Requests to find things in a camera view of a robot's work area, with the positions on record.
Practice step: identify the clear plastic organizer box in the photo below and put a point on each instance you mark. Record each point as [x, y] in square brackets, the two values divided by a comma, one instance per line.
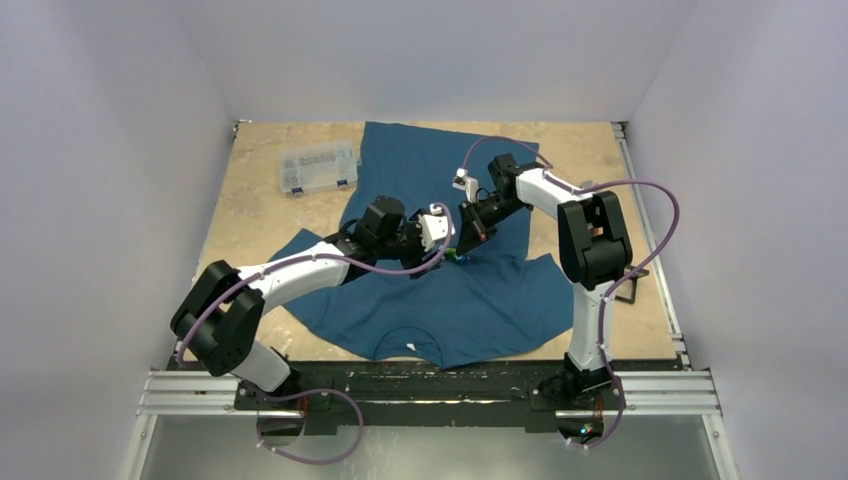
[319, 167]

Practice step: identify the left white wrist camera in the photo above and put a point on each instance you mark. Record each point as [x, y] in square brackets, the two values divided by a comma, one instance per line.
[436, 227]

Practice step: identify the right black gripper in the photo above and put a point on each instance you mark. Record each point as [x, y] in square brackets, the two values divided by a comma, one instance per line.
[474, 225]

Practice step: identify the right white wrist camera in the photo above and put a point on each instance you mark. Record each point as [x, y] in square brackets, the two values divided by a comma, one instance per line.
[466, 183]

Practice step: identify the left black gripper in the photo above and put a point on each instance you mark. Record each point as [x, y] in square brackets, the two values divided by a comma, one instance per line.
[416, 260]

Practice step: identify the blue t-shirt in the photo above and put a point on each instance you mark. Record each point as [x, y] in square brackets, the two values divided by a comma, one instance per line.
[499, 302]

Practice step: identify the aluminium frame rail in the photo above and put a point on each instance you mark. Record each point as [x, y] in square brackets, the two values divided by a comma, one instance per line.
[194, 393]

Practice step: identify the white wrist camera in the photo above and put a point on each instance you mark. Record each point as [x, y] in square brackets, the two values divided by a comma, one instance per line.
[436, 227]
[466, 183]

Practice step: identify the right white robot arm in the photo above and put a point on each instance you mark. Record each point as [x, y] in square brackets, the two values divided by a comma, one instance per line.
[594, 251]

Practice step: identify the colourful plush flower brooch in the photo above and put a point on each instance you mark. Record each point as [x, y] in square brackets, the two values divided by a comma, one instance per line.
[451, 255]

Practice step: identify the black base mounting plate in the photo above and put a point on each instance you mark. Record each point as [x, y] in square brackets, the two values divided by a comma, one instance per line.
[537, 396]

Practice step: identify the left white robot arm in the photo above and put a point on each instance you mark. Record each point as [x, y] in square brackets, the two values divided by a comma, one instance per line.
[218, 320]

